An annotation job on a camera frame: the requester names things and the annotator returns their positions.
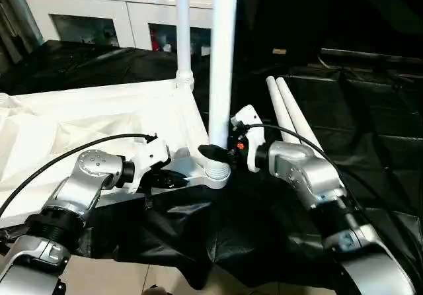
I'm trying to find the black work mat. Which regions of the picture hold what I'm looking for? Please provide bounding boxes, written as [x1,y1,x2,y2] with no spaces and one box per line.
[0,38,423,292]

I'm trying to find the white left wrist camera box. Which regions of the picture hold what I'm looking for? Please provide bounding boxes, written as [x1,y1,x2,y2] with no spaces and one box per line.
[124,136,173,194]

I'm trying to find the dark low shelf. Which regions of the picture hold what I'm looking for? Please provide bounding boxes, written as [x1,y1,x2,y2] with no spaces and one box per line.
[320,48,423,68]

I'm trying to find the white plastic table leg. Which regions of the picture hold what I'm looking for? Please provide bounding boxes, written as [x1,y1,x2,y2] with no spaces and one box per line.
[202,0,240,181]
[174,0,195,92]
[266,76,299,145]
[276,77,326,155]

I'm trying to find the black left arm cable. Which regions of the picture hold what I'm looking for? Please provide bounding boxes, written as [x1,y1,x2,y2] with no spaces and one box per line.
[0,133,159,218]

